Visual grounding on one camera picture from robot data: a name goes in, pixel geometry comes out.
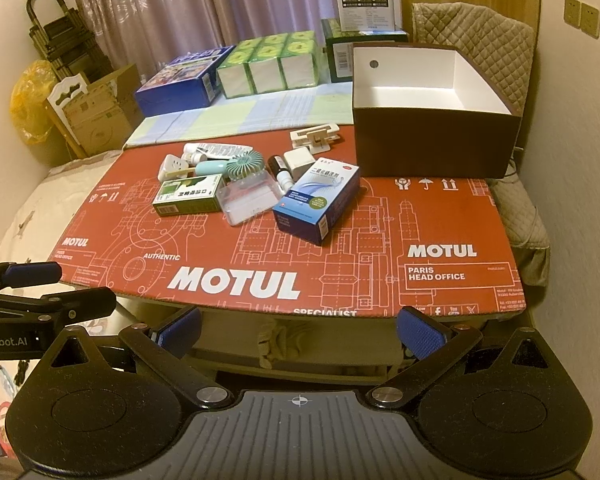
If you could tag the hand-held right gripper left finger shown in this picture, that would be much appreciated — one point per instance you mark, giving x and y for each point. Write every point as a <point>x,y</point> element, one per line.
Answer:
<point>180,327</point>

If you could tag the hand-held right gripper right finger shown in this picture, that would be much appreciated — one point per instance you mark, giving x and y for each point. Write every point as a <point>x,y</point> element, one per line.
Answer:
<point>420,332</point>

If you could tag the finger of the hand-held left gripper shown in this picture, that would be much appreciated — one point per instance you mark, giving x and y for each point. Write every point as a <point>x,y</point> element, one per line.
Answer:
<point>32,273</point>
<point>80,302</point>

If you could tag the green medicine box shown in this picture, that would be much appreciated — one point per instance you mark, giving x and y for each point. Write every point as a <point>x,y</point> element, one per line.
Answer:
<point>185,197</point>

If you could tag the clear plastic case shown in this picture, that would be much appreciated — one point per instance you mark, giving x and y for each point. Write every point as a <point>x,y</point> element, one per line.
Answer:
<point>250,205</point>

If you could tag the blue white medicine box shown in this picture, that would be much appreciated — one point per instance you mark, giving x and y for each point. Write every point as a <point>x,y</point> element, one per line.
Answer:
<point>315,200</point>

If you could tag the mint handheld fan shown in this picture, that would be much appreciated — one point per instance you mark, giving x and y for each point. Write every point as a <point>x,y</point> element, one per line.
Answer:
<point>245,170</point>

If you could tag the white printed tube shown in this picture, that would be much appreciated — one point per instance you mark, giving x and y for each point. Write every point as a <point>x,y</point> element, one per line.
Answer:
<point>220,150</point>

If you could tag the brown storage box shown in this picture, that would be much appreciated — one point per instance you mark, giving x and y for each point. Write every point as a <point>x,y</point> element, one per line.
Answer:
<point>430,145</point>

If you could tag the dark bottle with white cap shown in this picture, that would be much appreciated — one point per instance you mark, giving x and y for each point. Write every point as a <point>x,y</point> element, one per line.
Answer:
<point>278,165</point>

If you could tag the white charger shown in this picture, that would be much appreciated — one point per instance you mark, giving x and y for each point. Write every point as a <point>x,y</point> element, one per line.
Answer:
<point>300,160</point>

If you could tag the white plastic clip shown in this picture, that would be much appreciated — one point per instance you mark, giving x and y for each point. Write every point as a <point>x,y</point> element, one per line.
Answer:
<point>315,137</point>

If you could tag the red printed cardboard sheet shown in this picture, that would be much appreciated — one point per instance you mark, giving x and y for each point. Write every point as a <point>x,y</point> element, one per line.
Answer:
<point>380,240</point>

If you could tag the yellow plastic bag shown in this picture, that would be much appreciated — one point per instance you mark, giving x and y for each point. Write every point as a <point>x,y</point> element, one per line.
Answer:
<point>30,105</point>

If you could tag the brown cardboard box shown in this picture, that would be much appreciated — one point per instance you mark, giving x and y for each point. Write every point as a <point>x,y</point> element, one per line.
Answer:
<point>110,105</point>

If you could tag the white cutout cardboard piece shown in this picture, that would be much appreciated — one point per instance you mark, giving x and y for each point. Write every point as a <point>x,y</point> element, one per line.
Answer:
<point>67,91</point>

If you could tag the checkered green blue cloth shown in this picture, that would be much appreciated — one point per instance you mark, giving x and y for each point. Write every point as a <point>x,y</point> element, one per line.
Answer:
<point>240,110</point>

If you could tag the blue printed box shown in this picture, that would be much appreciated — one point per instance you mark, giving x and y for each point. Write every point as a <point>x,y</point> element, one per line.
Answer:
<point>175,95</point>

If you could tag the black folding cart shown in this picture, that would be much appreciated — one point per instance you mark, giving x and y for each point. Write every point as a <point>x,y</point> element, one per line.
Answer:
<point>60,40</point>

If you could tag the green tissue pack bundle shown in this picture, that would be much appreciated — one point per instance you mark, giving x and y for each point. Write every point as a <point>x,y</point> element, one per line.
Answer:
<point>265,75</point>

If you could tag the dark green box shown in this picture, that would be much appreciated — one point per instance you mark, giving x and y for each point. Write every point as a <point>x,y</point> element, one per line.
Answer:
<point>337,60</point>

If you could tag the pink patterned curtain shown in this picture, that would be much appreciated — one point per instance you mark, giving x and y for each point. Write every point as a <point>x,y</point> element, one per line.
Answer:
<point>180,5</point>

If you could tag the beige wall socket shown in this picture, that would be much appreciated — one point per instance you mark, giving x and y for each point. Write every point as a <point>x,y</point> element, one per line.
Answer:
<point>573,11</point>
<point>591,20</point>

